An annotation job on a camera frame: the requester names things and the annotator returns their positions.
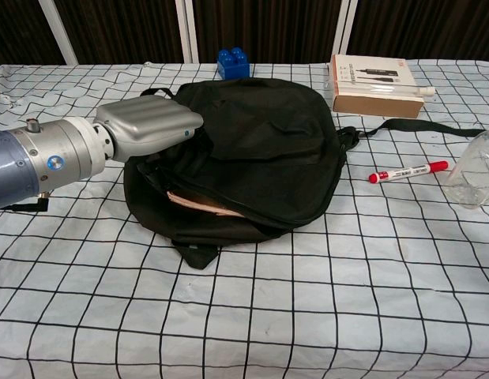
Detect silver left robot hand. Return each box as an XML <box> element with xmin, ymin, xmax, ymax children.
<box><xmin>92</xmin><ymin>94</ymin><xmax>205</xmax><ymax>163</ymax></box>

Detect red capped marker pen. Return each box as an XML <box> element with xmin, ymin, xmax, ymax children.
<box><xmin>367</xmin><ymin>159</ymin><xmax>450</xmax><ymax>185</ymax></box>

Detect clear tube white cap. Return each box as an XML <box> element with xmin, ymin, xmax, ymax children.
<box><xmin>325</xmin><ymin>74</ymin><xmax>437</xmax><ymax>97</ymax></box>

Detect white cable product box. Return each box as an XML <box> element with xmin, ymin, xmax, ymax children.
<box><xmin>329</xmin><ymin>54</ymin><xmax>426</xmax><ymax>119</ymax></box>

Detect black fabric backpack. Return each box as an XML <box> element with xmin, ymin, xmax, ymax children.
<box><xmin>124</xmin><ymin>77</ymin><xmax>488</xmax><ymax>270</ymax></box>

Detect black grid white tablecloth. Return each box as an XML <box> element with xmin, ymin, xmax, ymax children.
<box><xmin>0</xmin><ymin>58</ymin><xmax>489</xmax><ymax>379</ymax></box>

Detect clear plastic bottle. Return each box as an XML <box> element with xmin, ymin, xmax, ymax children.
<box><xmin>443</xmin><ymin>124</ymin><xmax>489</xmax><ymax>209</ymax></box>

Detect brown cover notebook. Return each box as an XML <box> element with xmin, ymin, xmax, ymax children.
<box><xmin>167</xmin><ymin>191</ymin><xmax>245</xmax><ymax>218</ymax></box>

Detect blue plastic building block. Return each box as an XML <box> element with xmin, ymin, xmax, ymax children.
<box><xmin>216</xmin><ymin>47</ymin><xmax>252</xmax><ymax>80</ymax></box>

